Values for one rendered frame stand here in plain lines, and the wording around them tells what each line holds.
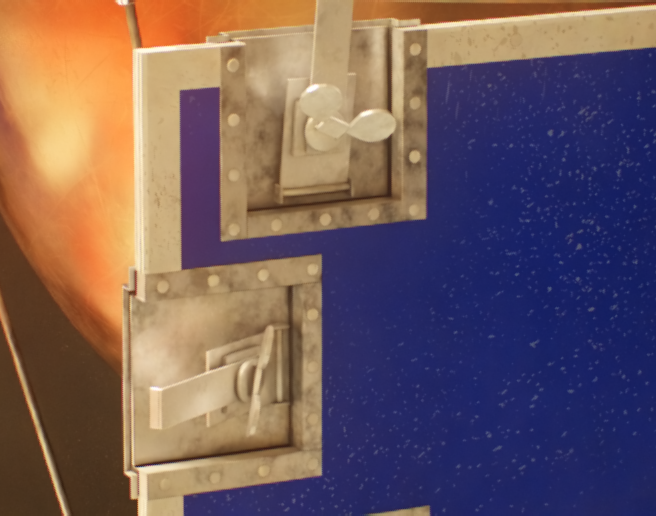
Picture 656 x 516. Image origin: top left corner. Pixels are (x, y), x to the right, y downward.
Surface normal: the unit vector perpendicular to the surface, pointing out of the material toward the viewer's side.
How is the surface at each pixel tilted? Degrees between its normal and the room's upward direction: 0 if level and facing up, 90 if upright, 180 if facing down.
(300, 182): 99
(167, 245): 90
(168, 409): 90
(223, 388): 90
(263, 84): 90
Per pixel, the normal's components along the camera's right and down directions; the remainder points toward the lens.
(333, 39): 0.45, 0.36
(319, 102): 0.16, 0.74
